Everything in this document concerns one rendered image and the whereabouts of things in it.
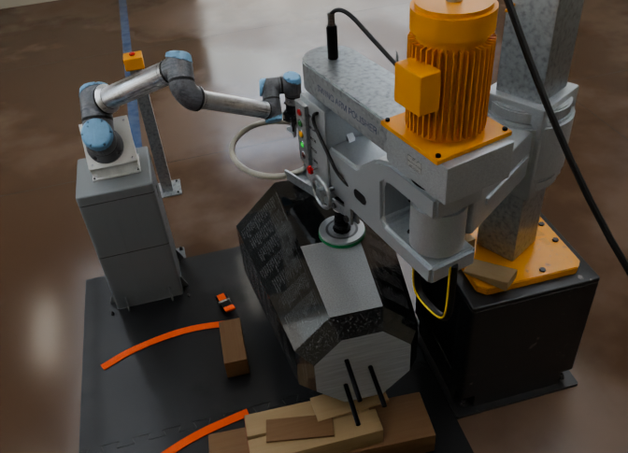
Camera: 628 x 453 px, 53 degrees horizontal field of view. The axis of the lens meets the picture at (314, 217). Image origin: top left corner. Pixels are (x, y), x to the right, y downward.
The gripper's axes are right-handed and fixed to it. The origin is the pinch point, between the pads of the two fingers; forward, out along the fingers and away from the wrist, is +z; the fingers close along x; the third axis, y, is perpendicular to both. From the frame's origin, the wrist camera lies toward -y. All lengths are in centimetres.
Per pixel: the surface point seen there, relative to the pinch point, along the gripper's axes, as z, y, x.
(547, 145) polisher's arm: -65, -131, 34
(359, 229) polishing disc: -4, -65, 53
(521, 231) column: -18, -132, 33
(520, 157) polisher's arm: -65, -125, 46
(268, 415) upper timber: 52, -59, 129
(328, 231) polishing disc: -4, -53, 61
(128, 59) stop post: -4, 133, -11
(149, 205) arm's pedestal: 19, 52, 71
